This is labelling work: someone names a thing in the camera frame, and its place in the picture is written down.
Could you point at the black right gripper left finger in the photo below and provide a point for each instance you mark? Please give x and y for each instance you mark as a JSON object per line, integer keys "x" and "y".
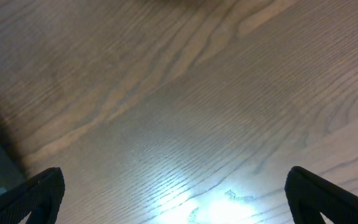
{"x": 38, "y": 199}

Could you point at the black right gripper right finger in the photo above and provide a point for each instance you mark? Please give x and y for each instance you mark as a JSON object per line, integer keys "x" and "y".
{"x": 311, "y": 198}

